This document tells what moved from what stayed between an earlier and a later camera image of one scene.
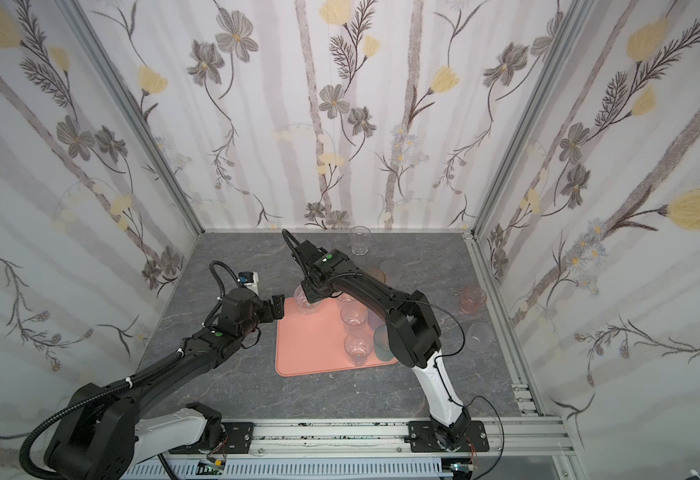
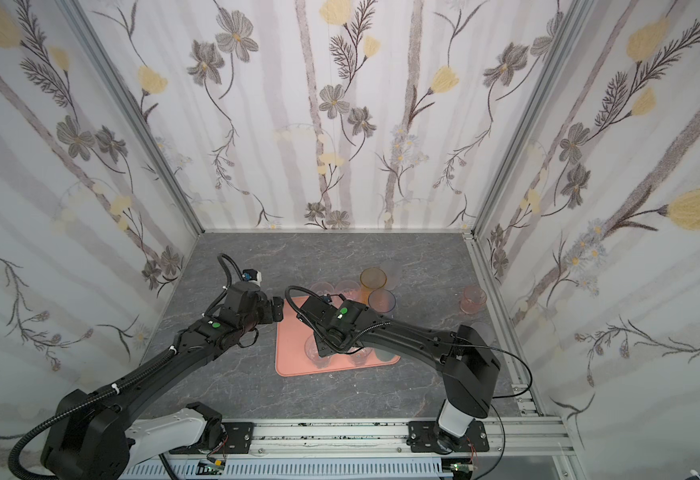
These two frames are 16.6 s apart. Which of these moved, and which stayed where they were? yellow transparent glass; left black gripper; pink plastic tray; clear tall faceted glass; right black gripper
Moved: clear tall faceted glass; right black gripper
Stayed: left black gripper; pink plastic tray; yellow transparent glass
